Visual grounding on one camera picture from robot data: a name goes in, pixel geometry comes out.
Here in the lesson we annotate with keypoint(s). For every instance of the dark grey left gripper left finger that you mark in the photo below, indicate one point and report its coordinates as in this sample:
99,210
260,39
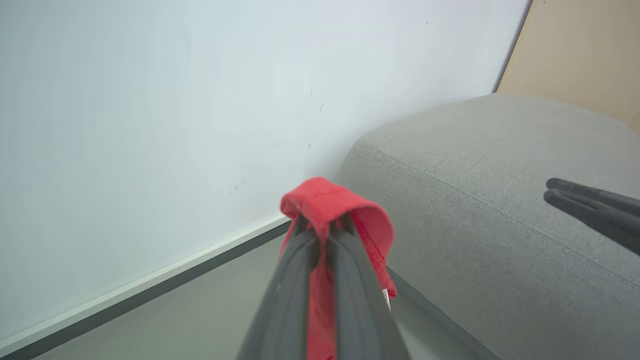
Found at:
285,310

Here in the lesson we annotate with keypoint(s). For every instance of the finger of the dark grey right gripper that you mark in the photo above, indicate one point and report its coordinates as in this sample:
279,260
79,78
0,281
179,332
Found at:
605,220
600,194

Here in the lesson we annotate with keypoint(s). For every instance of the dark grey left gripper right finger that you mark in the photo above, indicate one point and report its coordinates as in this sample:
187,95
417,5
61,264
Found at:
360,310

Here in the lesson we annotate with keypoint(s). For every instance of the red clothing item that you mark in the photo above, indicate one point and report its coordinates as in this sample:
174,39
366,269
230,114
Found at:
325,200

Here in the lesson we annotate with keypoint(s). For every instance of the grey fabric sofa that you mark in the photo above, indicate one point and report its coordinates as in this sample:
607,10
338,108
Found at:
475,225

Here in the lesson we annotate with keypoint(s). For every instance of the white and grey baseboard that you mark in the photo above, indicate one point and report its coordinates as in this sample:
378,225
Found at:
150,287

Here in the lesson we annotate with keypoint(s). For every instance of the beige wooden panel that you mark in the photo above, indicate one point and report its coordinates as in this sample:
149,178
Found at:
575,50

